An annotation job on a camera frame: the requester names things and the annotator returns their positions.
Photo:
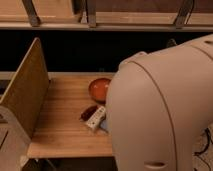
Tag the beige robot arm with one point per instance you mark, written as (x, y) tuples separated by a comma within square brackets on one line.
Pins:
[(158, 104)]

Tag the orange bowl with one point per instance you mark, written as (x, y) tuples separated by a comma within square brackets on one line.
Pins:
[(98, 89)]

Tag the white rectangular block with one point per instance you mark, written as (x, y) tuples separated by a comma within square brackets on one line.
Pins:
[(94, 121)]

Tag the dark red object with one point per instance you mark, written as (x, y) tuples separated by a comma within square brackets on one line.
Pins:
[(88, 113)]

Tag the small blue object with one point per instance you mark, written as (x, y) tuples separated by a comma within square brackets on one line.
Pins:
[(103, 125)]

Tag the left wooden divider panel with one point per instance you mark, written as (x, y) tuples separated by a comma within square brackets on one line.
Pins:
[(22, 100)]

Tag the wooden upper shelf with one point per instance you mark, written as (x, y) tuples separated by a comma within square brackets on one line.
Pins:
[(111, 15)]

